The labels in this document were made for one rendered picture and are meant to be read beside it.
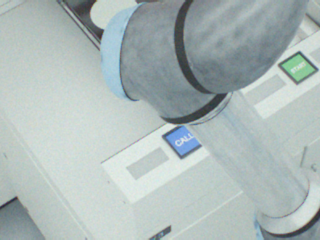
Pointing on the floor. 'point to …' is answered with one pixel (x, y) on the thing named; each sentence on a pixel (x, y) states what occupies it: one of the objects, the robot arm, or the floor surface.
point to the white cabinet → (313, 150)
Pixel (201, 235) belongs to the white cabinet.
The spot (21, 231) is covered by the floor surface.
